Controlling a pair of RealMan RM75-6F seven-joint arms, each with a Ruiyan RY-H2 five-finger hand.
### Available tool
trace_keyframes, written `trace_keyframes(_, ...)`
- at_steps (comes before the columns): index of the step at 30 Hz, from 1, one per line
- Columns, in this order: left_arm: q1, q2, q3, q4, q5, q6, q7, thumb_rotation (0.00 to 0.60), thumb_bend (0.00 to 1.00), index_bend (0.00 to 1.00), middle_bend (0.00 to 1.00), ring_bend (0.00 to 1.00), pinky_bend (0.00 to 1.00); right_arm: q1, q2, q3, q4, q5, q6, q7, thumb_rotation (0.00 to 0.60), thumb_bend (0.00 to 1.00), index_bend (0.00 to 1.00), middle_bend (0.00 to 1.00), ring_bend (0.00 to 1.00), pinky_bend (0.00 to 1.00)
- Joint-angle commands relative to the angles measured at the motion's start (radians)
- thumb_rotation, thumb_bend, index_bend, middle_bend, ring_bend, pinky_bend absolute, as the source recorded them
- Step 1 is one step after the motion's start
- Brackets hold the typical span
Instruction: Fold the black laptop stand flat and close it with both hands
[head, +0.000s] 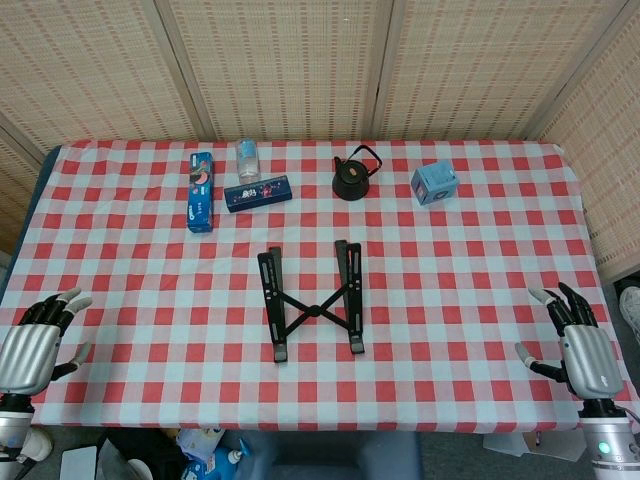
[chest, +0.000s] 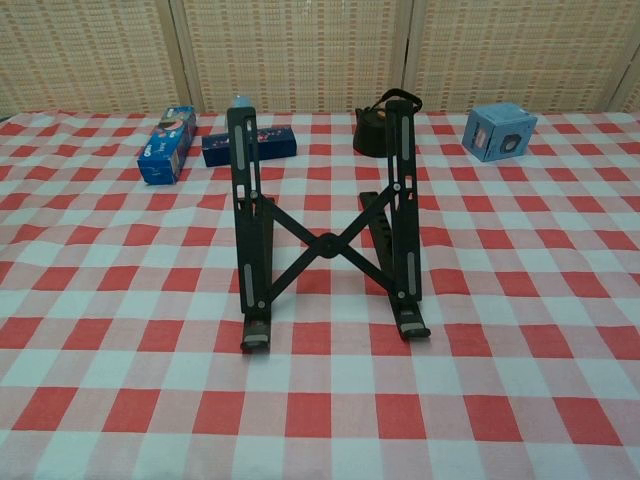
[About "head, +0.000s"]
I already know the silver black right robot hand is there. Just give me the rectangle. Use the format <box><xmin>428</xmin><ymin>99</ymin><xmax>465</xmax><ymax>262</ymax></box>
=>
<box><xmin>514</xmin><ymin>282</ymin><xmax>625</xmax><ymax>401</ymax></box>

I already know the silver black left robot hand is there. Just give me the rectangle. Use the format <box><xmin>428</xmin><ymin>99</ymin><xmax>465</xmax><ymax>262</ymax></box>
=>
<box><xmin>0</xmin><ymin>287</ymin><xmax>94</xmax><ymax>397</ymax></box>

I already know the black folding laptop stand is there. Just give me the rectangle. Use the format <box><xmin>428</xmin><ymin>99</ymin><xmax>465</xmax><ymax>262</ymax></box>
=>
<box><xmin>256</xmin><ymin>239</ymin><xmax>367</xmax><ymax>365</ymax></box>

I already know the white shoe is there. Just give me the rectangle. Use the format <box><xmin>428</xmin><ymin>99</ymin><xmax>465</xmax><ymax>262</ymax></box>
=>
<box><xmin>619</xmin><ymin>286</ymin><xmax>640</xmax><ymax>346</ymax></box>

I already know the white paper sheet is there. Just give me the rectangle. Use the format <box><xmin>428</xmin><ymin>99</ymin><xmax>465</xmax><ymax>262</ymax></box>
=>
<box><xmin>59</xmin><ymin>444</ymin><xmax>99</xmax><ymax>480</ymax></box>

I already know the red white checkered tablecloth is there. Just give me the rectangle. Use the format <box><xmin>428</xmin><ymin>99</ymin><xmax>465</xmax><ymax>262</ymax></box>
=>
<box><xmin>0</xmin><ymin>139</ymin><xmax>626</xmax><ymax>435</ymax></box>

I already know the blue snack package bag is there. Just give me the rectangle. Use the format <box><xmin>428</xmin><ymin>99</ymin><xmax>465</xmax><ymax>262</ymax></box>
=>
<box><xmin>174</xmin><ymin>425</ymin><xmax>251</xmax><ymax>480</ymax></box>

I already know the light blue cube box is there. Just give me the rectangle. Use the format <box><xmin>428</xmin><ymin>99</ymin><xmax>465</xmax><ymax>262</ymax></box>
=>
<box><xmin>410</xmin><ymin>159</ymin><xmax>460</xmax><ymax>207</ymax></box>

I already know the blue Oreo cookie box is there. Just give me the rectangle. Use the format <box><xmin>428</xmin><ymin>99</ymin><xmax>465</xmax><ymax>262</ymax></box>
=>
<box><xmin>187</xmin><ymin>152</ymin><xmax>216</xmax><ymax>234</ymax></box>

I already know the blue grey chair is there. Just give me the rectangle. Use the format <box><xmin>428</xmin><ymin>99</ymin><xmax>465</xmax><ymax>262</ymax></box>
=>
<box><xmin>234</xmin><ymin>430</ymin><xmax>424</xmax><ymax>480</ymax></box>

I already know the dark blue long box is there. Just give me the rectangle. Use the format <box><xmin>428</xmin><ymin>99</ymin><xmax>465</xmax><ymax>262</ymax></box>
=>
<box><xmin>223</xmin><ymin>174</ymin><xmax>294</xmax><ymax>215</ymax></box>

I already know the clear plastic water bottle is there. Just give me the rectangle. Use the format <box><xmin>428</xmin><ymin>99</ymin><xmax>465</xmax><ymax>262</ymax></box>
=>
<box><xmin>235</xmin><ymin>139</ymin><xmax>262</xmax><ymax>185</ymax></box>

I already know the woven bamboo folding screen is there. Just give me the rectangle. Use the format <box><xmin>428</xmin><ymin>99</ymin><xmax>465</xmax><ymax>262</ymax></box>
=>
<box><xmin>0</xmin><ymin>0</ymin><xmax>640</xmax><ymax>281</ymax></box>

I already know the black kettle with handle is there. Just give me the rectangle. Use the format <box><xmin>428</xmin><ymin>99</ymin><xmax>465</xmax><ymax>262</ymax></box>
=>
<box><xmin>331</xmin><ymin>144</ymin><xmax>384</xmax><ymax>202</ymax></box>

